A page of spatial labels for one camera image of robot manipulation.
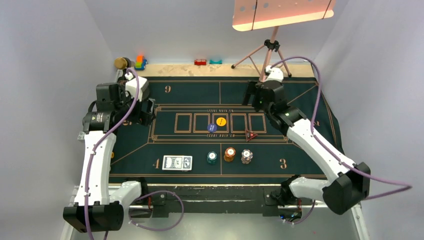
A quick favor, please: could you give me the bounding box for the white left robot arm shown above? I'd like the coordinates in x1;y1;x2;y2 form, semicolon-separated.
62;79;155;233

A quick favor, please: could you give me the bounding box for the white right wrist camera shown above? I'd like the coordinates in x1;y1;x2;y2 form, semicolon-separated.
263;65;284;83

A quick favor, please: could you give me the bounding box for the blue playing card deck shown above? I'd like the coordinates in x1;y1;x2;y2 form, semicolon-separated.
162;155;193;172

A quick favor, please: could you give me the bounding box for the pink white poker chip stack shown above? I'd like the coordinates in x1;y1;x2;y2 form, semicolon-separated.
241;149;253;164

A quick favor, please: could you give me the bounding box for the pink perforated board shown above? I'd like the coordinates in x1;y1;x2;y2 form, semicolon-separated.
232;0;336;32

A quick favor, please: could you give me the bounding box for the pink tripod stand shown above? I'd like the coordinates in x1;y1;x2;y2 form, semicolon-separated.
231;26;284;82

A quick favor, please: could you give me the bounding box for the purple small blind button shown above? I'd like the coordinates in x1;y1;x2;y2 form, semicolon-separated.
207;123;218;133

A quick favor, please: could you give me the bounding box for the green poker table mat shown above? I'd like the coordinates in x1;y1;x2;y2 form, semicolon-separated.
109;76;325;184

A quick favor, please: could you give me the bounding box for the red triangle marker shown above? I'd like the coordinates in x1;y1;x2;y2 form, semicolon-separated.
245;129;258;142

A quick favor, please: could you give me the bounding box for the red toy block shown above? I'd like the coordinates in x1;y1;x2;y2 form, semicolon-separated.
194;58;208;66

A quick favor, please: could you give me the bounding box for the yellow dealer button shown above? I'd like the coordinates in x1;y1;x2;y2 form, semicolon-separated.
216;117;227;127

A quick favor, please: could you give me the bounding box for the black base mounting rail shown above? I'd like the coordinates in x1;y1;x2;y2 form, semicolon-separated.
129;183;313;219

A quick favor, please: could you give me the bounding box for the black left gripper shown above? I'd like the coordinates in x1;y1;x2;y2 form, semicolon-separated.
114;87;155;126

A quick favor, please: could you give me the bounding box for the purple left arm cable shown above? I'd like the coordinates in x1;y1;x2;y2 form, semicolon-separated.
83;67;185;240

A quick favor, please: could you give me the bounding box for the teal toy block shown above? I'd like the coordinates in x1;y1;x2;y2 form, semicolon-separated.
209;59;223;65

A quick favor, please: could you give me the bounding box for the green poker chip stack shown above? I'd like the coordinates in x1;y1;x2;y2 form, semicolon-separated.
206;151;217;165

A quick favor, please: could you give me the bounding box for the orange poker chip stack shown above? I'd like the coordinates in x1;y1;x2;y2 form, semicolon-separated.
224;147;236;162

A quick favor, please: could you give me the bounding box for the colourful toy block stack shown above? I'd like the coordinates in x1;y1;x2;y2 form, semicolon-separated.
134;54;148;71

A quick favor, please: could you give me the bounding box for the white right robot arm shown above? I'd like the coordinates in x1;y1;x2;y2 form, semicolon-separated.
242;80;371;215

